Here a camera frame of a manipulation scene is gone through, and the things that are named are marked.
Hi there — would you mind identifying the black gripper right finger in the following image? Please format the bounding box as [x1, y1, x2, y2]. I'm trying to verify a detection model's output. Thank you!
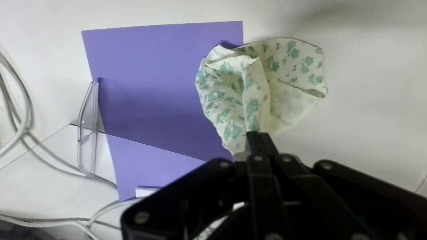
[259, 131, 427, 240]

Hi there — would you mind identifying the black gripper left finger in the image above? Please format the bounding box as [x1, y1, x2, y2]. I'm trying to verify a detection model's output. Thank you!
[119, 131, 270, 240]

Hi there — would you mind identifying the white cloth with green print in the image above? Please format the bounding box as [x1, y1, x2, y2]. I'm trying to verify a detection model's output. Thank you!
[194, 37, 330, 157]

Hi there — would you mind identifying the purple paper sheet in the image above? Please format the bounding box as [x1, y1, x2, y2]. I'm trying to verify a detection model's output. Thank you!
[80, 21, 246, 203]

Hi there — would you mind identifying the transparent acrylic panel with feet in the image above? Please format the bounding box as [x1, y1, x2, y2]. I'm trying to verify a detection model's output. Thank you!
[68, 78, 108, 179]

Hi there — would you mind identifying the white thin cable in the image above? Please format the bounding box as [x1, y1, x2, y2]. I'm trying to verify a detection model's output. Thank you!
[0, 199, 138, 238]

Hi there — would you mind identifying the white looped cable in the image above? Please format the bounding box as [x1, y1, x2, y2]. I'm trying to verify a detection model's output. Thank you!
[19, 131, 119, 191]

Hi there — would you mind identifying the white coiled cable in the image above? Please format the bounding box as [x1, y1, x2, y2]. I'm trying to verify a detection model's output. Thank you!
[0, 46, 36, 159]

